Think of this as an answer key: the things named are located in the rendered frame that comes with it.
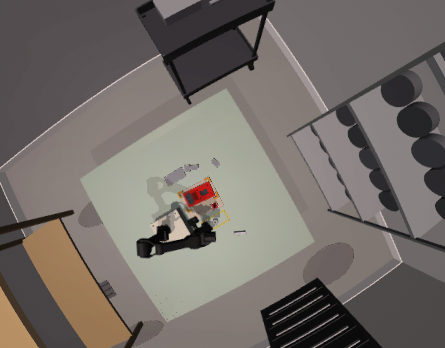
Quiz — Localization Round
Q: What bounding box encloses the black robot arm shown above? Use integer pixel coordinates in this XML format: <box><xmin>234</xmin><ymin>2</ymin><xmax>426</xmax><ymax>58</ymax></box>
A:
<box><xmin>136</xmin><ymin>221</ymin><xmax>216</xmax><ymax>259</ymax></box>

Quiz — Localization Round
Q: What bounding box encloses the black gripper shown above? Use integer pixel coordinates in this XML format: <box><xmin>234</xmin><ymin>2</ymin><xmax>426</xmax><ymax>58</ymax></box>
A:
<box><xmin>188</xmin><ymin>216</ymin><xmax>211</xmax><ymax>247</ymax></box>

